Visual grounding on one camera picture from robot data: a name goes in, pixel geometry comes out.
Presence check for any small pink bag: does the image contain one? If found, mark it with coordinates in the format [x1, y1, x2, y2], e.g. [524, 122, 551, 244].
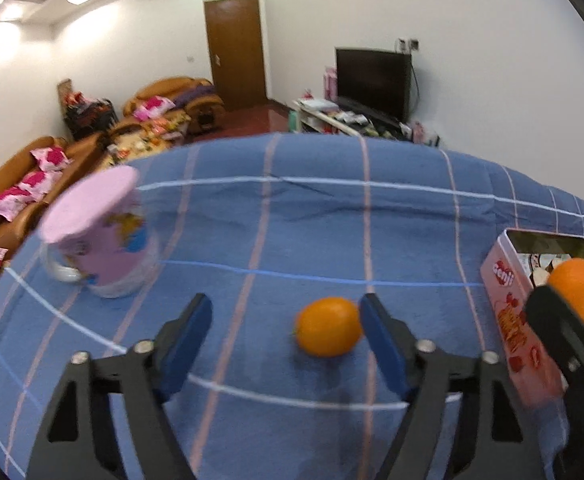
[412, 122, 440, 146]

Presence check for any brown armchair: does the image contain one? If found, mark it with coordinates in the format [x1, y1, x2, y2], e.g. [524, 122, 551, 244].
[123, 76, 225, 136]

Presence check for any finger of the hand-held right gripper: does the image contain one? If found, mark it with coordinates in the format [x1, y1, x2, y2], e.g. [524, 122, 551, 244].
[525, 285, 584, 480]

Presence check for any tall pink bag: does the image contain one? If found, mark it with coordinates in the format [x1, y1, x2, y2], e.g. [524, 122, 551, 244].
[323, 66, 339, 103]

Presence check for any black power cable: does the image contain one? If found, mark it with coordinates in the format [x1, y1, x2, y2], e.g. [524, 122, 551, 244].
[410, 55, 421, 121]

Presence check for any orange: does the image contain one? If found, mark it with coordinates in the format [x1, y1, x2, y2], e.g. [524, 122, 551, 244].
[546, 258, 584, 338]
[294, 297, 364, 358]

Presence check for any blue plaid blanket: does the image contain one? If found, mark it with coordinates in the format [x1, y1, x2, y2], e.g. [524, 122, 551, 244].
[0, 132, 584, 480]

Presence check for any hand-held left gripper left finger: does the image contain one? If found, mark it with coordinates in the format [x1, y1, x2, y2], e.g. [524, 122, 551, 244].
[26, 292, 213, 480]

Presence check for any purple cloth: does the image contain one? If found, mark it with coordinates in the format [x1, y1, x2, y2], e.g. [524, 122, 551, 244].
[172, 82, 217, 106]

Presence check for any black chair with clothes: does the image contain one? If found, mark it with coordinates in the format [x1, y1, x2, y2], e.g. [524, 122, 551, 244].
[62, 91, 120, 141]

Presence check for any black flat television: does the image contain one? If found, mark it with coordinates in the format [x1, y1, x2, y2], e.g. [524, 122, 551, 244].
[335, 47, 413, 122]

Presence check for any brown wooden door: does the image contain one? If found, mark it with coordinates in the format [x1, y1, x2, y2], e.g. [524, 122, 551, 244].
[203, 0, 267, 112]

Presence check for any pink cartoon mug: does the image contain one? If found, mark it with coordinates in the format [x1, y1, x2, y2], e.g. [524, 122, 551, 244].
[38, 165, 160, 301]

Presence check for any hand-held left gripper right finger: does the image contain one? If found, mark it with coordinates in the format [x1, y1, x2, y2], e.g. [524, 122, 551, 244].
[359, 292, 542, 480]

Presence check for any long brown leather sofa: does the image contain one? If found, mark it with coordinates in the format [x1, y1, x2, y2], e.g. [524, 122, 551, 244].
[0, 132, 113, 256]

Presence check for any pink tin box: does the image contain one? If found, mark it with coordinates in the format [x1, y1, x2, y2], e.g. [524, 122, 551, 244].
[480, 228, 584, 407]

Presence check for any printed paper leaflet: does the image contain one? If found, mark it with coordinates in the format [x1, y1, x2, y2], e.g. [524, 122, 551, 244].
[516, 252, 570, 288]

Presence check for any white television stand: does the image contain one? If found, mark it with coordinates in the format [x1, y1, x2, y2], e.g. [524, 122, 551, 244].
[292, 99, 407, 140]

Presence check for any cluttered coffee table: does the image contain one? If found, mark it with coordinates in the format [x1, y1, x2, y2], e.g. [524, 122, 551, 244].
[104, 112, 193, 166]

